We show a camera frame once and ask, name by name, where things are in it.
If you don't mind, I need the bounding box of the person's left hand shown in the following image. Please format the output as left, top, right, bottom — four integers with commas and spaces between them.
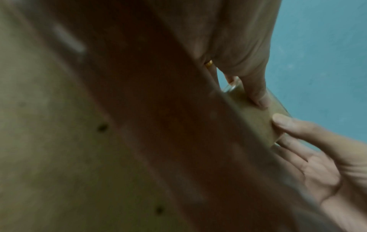
151, 0, 283, 110

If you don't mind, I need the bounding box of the person's right hand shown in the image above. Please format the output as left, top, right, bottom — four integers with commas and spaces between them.
270, 113, 367, 232

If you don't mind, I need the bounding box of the large brown cardboard box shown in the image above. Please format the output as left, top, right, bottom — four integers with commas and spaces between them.
222, 87, 292, 146

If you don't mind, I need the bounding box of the dark brown wooden table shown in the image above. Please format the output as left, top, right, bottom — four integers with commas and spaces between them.
0, 0, 342, 232

